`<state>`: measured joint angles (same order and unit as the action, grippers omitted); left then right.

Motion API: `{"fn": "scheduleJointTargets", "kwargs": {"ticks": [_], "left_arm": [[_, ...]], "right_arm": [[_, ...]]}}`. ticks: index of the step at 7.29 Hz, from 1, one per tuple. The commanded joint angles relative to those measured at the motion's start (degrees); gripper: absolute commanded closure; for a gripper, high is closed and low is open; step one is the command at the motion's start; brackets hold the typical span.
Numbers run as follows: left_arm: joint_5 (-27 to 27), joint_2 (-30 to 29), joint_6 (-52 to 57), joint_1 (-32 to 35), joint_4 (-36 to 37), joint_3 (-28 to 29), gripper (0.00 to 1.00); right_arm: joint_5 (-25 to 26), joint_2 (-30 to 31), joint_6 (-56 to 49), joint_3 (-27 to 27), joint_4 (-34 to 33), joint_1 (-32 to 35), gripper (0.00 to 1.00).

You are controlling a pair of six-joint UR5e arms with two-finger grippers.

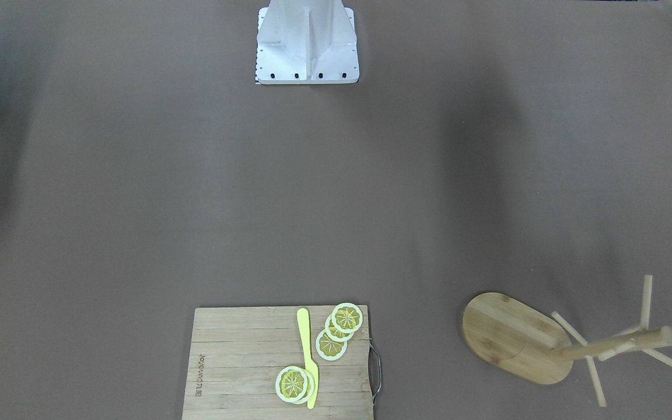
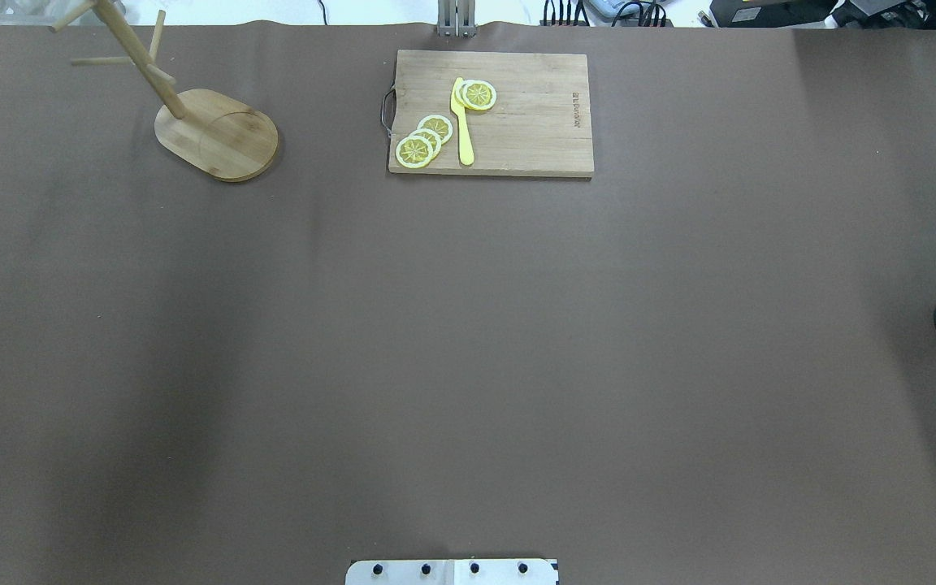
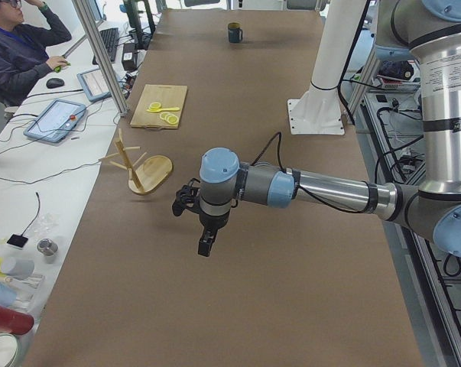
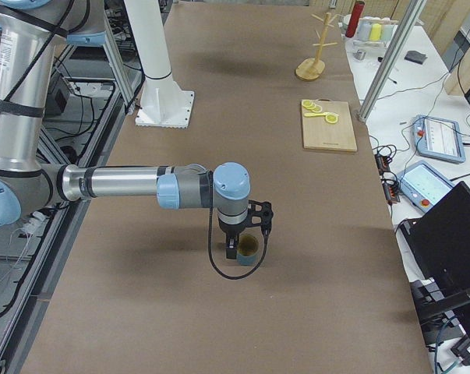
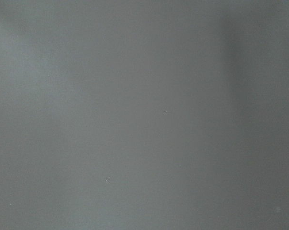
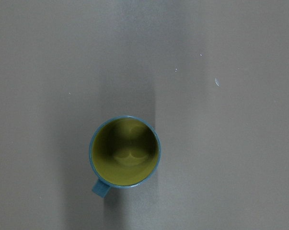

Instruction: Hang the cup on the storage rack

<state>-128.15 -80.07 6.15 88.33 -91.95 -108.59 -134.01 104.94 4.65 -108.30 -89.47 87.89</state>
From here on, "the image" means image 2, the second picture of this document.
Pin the aluminium frame post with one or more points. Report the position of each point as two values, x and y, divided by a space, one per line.
456 18

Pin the bamboo cutting board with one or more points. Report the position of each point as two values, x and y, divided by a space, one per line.
540 125

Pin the middle lemon slice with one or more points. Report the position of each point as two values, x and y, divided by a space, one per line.
433 139

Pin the lemon slice under knife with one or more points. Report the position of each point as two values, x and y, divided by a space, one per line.
457 92

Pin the rear lemon slice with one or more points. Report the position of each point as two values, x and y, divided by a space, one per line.
438 124

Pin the front lemon slice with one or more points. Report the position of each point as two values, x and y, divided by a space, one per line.
415 151

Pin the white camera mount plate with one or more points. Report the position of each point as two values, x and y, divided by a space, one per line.
454 571

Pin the wooden cup storage rack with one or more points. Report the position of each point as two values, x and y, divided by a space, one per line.
224 137

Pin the lemon slice by knife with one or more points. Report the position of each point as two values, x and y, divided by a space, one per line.
477 95

